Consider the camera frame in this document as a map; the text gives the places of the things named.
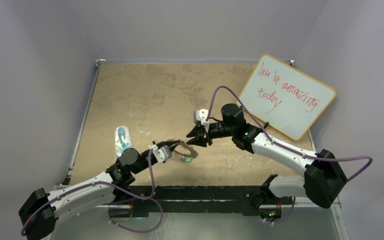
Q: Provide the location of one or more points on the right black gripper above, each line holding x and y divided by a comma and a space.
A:
198, 140

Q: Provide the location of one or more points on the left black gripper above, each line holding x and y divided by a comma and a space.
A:
171, 144

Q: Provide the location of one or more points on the silver disc with keyrings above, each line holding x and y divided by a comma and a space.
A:
184, 151

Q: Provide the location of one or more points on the key with green tag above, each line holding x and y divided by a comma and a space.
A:
189, 160

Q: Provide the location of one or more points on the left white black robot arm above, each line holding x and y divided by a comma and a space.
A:
43, 210

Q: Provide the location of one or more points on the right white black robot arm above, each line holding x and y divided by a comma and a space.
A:
320, 178

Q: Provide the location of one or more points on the whiteboard with red writing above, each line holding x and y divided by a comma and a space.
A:
286, 98

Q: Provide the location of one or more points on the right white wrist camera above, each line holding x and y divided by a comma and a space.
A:
201, 116

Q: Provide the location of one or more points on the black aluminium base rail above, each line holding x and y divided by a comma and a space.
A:
248, 200

